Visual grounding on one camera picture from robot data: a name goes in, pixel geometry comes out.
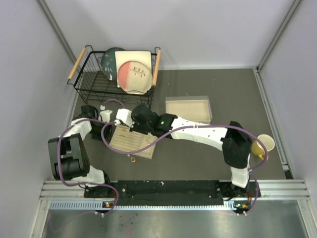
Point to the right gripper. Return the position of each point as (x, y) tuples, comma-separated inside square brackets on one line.
[(134, 128)]

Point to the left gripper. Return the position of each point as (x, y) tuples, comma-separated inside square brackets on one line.
[(108, 132)]

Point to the beige ring tray drawer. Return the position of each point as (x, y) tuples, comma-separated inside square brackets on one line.
[(127, 141)]

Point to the beige jewelry box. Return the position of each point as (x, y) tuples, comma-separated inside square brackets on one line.
[(192, 108)]

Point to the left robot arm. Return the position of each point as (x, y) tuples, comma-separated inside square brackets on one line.
[(68, 156)]

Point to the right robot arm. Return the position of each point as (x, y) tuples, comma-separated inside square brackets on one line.
[(231, 140)]

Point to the pink and cream round plate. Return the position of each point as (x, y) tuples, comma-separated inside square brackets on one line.
[(134, 77)]

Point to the dark green round plate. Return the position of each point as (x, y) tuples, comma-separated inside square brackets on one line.
[(108, 63)]

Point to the cream square plate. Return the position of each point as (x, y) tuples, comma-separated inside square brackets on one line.
[(144, 57)]

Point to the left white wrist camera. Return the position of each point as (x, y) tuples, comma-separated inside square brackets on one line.
[(104, 114)]

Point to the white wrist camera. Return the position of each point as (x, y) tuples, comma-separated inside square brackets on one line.
[(104, 114), (124, 115)]

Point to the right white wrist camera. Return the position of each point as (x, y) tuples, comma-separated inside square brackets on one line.
[(124, 115)]

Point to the black wire dish rack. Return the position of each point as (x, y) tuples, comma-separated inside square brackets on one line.
[(92, 84)]

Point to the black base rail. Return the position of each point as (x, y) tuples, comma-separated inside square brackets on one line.
[(180, 192)]

